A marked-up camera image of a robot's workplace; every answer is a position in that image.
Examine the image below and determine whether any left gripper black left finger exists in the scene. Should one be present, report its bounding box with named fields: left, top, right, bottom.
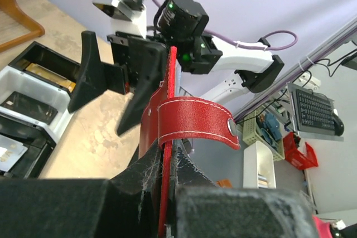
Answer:
left=1, top=143, right=162, bottom=237

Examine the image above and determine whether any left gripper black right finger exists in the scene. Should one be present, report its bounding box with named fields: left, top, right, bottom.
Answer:
left=167, top=141, right=318, bottom=237

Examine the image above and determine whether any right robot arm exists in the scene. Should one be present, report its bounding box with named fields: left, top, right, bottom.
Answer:
left=67, top=0, right=284, bottom=135

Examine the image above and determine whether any red leather card holder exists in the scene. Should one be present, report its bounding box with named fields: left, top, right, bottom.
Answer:
left=138, top=46, right=239, bottom=237

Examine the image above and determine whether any grey card in tray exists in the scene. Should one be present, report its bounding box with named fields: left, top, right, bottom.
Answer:
left=1, top=135, right=28, bottom=172

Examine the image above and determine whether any aluminium frame rail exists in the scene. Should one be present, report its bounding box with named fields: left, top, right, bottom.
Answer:
left=234, top=17, right=356, bottom=122

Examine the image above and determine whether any black keyboard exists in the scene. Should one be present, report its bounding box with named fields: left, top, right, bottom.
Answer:
left=287, top=82, right=345, bottom=141

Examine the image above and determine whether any green perforated basket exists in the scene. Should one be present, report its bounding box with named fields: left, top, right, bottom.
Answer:
left=243, top=108, right=285, bottom=162

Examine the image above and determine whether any yellow card stack in tray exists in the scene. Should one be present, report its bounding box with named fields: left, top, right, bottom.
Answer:
left=26, top=63, right=76, bottom=92

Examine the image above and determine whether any black and white organiser tray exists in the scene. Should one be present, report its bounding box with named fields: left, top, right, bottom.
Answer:
left=1, top=41, right=80, bottom=178

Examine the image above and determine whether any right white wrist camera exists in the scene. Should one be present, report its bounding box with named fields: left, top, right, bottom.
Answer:
left=92, top=0, right=147, bottom=38

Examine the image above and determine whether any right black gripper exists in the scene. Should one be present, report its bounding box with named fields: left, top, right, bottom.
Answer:
left=67, top=31, right=168, bottom=136

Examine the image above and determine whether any pink plastic fixture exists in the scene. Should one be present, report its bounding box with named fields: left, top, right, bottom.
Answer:
left=313, top=216, right=346, bottom=238

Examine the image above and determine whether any white storage bin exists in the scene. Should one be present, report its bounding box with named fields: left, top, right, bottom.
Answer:
left=243, top=141, right=276, bottom=188

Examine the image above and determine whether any red small bin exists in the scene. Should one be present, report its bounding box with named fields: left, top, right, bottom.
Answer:
left=283, top=132, right=319, bottom=171

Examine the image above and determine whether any wooden three-tier shelf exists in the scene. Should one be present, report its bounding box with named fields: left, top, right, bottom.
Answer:
left=1, top=0, right=45, bottom=52

